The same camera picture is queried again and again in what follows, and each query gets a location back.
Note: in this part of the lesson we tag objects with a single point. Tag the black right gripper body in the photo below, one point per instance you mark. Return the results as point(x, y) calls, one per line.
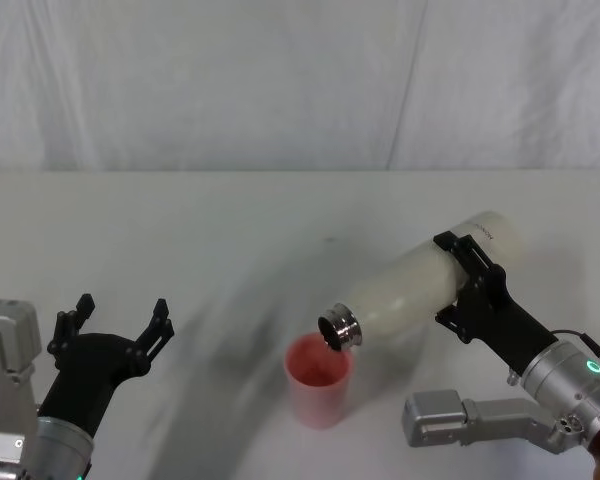
point(505, 325)

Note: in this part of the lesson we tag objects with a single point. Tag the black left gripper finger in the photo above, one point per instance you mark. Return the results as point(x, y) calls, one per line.
point(67, 325)
point(155, 332)

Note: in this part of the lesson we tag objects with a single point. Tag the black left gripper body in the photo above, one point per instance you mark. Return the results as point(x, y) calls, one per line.
point(90, 370)

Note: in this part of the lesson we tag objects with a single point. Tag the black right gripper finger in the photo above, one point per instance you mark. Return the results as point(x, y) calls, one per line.
point(472, 260)
point(457, 322)

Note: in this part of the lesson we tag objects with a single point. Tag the cream vacuum bottle steel neck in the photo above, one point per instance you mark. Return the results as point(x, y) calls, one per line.
point(415, 290)

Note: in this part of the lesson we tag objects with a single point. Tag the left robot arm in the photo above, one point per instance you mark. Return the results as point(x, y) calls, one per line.
point(10, 380)

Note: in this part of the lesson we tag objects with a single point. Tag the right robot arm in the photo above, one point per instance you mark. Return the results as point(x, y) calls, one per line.
point(560, 390)

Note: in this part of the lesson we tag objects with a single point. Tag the white table cloth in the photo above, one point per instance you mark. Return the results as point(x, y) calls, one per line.
point(205, 240)

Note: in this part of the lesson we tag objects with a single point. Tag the pink cup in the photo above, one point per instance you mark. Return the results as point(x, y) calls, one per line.
point(317, 390)

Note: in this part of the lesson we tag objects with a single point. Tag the wrinkled white backdrop cloth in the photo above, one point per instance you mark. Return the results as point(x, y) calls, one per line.
point(280, 80)

